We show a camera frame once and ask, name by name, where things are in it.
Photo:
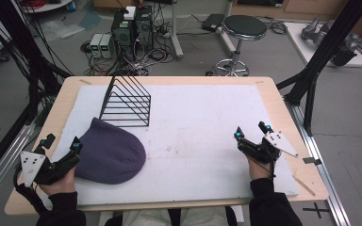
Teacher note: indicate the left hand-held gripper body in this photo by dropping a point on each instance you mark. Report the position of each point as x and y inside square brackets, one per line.
[31, 164]

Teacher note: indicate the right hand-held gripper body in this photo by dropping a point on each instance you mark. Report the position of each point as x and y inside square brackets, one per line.
[275, 142]

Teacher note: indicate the purple knitted beanie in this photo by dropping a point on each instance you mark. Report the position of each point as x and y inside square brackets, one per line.
[113, 153]

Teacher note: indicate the person's right hand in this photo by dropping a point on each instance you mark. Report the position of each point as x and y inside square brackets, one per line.
[259, 171]

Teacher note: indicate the person's left hand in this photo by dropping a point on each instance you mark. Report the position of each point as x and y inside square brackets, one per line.
[61, 186]

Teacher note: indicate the black flat tag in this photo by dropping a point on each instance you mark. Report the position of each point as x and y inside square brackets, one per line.
[312, 161]

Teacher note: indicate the white foam mat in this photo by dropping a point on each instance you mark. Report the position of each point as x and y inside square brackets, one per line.
[194, 125]

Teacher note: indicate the thin wooden stick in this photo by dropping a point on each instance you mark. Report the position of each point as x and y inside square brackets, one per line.
[304, 186]

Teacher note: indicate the white floor platform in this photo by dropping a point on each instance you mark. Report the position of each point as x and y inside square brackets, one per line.
[298, 40]

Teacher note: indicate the grey power supply unit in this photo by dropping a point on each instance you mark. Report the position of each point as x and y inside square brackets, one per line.
[95, 45]
[106, 46]

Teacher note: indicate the round black stool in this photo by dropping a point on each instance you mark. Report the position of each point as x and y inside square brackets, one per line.
[243, 26]

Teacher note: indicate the person's legs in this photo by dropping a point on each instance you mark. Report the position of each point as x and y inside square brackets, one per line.
[157, 217]

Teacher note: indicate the white desk leg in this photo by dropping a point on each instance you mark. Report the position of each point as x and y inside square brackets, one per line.
[176, 31]
[227, 28]

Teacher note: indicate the black flat box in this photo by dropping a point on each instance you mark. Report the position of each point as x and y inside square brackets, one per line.
[213, 22]

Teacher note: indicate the clear plastic sheet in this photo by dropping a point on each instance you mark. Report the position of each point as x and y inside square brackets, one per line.
[72, 25]

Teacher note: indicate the black computer tower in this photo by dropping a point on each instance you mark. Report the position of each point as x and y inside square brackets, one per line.
[144, 28]
[123, 37]

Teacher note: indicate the round white table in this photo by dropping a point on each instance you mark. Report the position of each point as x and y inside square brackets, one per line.
[44, 6]

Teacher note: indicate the blue tape roll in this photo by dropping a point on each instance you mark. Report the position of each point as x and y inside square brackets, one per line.
[71, 6]

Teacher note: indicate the white box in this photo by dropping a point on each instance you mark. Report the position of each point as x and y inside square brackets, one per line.
[129, 12]

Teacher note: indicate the aluminium rail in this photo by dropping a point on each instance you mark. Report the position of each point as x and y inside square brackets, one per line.
[323, 175]
[3, 157]

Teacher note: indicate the black metal frame stand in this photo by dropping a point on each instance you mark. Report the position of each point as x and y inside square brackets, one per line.
[323, 56]
[28, 56]

